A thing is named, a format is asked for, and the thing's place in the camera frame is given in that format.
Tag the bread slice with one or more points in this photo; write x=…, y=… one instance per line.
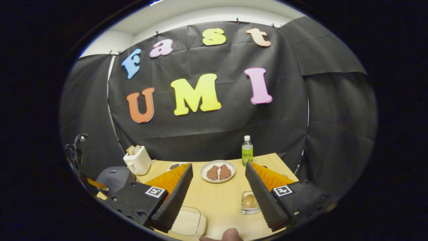
x=130, y=150
x=136, y=149

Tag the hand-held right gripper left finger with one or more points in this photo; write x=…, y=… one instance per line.
x=174, y=201

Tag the brown meat piece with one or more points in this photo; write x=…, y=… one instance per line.
x=212, y=173
x=225, y=172

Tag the clear rice container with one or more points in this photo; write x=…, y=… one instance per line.
x=189, y=221

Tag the white round plate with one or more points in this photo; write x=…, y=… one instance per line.
x=217, y=162

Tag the wooden spoon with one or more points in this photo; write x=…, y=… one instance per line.
x=248, y=201

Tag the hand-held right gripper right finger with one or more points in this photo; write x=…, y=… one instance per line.
x=264, y=201

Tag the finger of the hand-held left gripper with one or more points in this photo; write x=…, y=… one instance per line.
x=97, y=184

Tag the black backdrop cloth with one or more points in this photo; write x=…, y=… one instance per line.
x=217, y=134

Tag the white toaster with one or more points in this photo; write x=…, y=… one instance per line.
x=138, y=162

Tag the clear glass chopstick holder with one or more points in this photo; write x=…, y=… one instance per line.
x=249, y=211

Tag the dark grey rice cooker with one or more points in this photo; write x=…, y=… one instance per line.
x=115, y=179

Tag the green tea bottle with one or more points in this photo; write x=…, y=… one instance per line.
x=247, y=154

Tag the white divided grain dish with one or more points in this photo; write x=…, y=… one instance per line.
x=174, y=166

